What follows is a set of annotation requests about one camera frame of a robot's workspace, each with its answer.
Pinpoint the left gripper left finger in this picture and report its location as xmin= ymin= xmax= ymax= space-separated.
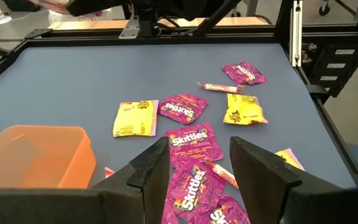
xmin=0 ymin=136 xmax=171 ymax=224

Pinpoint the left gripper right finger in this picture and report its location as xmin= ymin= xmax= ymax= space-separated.
xmin=229 ymin=136 xmax=358 ymax=224

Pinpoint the purple Skittles candy packet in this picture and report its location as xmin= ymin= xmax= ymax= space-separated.
xmin=162 ymin=161 xmax=227 ymax=224
xmin=157 ymin=93 xmax=209 ymax=126
xmin=164 ymin=121 xmax=225 ymax=169
xmin=221 ymin=60 xmax=269 ymax=86
xmin=197 ymin=194 xmax=252 ymax=224

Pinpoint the Smarties candy roll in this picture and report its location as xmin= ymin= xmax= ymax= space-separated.
xmin=197 ymin=82 xmax=244 ymax=94
xmin=204 ymin=159 xmax=239 ymax=190

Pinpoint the orange plastic bin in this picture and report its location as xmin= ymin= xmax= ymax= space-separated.
xmin=0 ymin=124 xmax=98 ymax=190

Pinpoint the black labelled drawer cabinet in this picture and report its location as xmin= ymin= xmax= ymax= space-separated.
xmin=301 ymin=42 xmax=358 ymax=97

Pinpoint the black caster wheel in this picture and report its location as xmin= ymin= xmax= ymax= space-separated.
xmin=318 ymin=0 xmax=331 ymax=17

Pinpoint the silver aluminium rail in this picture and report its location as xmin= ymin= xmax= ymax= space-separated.
xmin=288 ymin=0 xmax=303 ymax=68

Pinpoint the silver metal bracket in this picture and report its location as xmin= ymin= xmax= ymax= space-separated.
xmin=118 ymin=15 xmax=141 ymax=40

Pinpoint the black diagonal frame strut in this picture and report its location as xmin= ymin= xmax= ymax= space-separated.
xmin=193 ymin=0 xmax=242 ymax=37

